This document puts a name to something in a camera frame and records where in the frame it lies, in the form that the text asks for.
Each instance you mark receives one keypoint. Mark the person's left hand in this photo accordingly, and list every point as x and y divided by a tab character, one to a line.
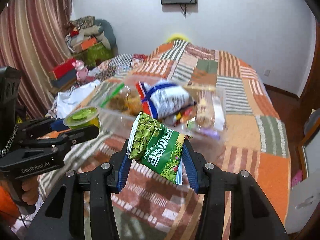
30	192

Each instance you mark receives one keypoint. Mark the red box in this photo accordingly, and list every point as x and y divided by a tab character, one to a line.
63	68

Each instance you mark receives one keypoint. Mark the tan biscuit roll packet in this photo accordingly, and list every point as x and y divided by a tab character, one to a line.
205	110

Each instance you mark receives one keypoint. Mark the pink plush toy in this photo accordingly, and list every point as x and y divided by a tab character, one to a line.
81	71

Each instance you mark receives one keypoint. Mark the checkered patchwork quilt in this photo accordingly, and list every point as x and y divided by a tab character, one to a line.
120	60

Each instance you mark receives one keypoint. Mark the grey stuffed toy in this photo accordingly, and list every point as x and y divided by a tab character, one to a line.
107	32

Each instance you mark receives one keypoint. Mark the orange box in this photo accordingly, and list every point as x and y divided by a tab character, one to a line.
87	44

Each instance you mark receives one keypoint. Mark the white wardrobe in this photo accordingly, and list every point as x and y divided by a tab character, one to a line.
305	205

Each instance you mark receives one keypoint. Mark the clear plastic container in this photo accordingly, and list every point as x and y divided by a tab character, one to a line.
117	122

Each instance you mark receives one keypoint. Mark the green jelly cup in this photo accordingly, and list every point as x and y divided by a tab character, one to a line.
80	116

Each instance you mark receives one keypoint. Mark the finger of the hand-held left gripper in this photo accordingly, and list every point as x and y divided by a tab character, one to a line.
75	135
58	125

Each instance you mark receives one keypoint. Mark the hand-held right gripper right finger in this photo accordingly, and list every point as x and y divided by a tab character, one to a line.
191	172

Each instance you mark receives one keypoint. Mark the patterned dark cloth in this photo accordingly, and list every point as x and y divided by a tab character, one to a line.
82	21

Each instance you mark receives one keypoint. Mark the clear bag of mixed snacks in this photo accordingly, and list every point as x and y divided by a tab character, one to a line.
182	116

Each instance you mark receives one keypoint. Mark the green pea snack packet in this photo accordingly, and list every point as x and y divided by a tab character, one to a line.
160	152

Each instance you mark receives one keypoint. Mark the white plastic bag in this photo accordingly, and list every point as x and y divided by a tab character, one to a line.
72	97

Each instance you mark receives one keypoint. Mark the yellow hoop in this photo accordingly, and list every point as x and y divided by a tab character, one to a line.
178	36

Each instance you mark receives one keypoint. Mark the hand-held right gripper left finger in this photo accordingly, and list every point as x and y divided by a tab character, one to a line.
123	170

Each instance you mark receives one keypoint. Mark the zip bag of fried sticks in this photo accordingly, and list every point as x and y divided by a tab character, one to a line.
122	102

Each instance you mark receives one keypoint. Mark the brown wooden door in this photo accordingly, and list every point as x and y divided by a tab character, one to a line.
308	92

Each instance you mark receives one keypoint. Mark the white and blue snack packet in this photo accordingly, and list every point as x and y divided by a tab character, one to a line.
170	97

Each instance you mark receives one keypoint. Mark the wall socket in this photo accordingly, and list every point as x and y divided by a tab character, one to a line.
267	72

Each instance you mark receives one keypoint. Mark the striped pink curtain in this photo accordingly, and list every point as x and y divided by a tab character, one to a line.
37	42

